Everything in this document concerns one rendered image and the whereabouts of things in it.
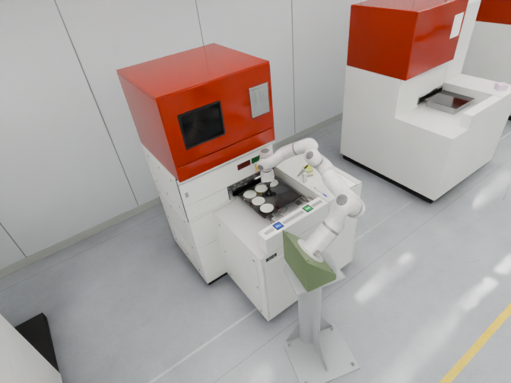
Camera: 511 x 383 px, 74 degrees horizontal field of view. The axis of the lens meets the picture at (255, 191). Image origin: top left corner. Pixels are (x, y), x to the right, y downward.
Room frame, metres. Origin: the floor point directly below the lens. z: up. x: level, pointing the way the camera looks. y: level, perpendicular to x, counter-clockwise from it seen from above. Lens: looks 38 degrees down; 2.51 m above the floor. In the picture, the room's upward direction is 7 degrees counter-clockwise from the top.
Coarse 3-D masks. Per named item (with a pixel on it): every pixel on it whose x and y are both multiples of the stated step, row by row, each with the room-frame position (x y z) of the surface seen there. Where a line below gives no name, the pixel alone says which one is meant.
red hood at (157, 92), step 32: (160, 64) 2.48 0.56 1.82; (192, 64) 2.39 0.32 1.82; (224, 64) 2.31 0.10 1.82; (256, 64) 2.23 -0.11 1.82; (128, 96) 2.39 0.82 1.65; (160, 96) 1.87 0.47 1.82; (192, 96) 1.95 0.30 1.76; (224, 96) 2.07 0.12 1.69; (256, 96) 2.19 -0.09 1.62; (160, 128) 1.90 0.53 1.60; (192, 128) 1.94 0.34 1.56; (224, 128) 2.04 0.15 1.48; (256, 128) 2.18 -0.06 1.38; (160, 160) 2.10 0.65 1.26; (192, 160) 1.90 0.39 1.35; (224, 160) 2.02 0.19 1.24
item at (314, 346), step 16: (288, 272) 1.32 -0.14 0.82; (336, 272) 1.28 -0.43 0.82; (304, 288) 1.19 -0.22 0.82; (320, 288) 1.30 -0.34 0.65; (304, 304) 1.29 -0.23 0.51; (320, 304) 1.31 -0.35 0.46; (304, 320) 1.29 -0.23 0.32; (320, 320) 1.36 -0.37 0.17; (304, 336) 1.29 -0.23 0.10; (320, 336) 1.32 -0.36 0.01; (336, 336) 1.30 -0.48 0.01; (288, 352) 1.23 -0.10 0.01; (304, 352) 1.21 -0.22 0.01; (320, 352) 1.15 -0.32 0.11; (336, 352) 1.18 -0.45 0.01; (304, 368) 1.10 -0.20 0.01; (320, 368) 1.09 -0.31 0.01; (336, 368) 1.07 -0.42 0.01; (352, 368) 1.06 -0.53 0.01
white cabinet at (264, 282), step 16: (224, 224) 1.83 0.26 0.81; (352, 224) 1.91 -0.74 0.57; (224, 240) 1.88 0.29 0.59; (336, 240) 1.82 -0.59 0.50; (352, 240) 1.93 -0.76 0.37; (224, 256) 1.95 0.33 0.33; (240, 256) 1.68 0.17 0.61; (272, 256) 1.50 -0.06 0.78; (336, 256) 1.83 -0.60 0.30; (352, 256) 1.94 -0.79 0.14; (240, 272) 1.73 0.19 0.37; (256, 272) 1.51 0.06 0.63; (272, 272) 1.49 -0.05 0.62; (240, 288) 1.78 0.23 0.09; (256, 288) 1.54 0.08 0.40; (272, 288) 1.49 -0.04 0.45; (288, 288) 1.56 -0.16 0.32; (256, 304) 1.57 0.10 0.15; (272, 304) 1.48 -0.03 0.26; (288, 304) 1.56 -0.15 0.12
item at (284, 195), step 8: (264, 184) 2.15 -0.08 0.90; (280, 184) 2.12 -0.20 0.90; (256, 192) 2.05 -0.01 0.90; (264, 192) 2.04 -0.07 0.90; (272, 192) 2.03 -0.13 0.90; (280, 192) 2.02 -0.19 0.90; (288, 192) 2.01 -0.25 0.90; (296, 192) 1.99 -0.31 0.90; (248, 200) 1.97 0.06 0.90; (272, 200) 1.94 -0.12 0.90; (280, 200) 1.93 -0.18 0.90; (288, 200) 1.92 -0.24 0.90; (256, 208) 1.87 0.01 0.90
